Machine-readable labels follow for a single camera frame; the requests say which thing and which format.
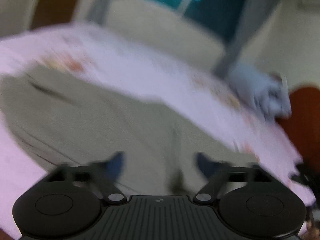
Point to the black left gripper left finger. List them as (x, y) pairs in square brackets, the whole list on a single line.
[(69, 200)]

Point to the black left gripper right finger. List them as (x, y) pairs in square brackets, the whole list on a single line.
[(249, 201)]

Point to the olive green pants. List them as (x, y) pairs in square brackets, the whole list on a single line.
[(57, 118)]

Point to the red-brown wooden headboard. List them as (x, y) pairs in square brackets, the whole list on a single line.
[(302, 144)]

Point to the light blue folded blanket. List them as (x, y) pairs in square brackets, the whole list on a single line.
[(266, 95)]

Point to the pink floral bed sheet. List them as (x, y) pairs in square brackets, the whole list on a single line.
[(143, 73)]

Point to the brown wooden door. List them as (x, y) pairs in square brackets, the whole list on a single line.
[(52, 12)]

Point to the grey right curtain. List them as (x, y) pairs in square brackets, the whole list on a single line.
[(254, 14)]

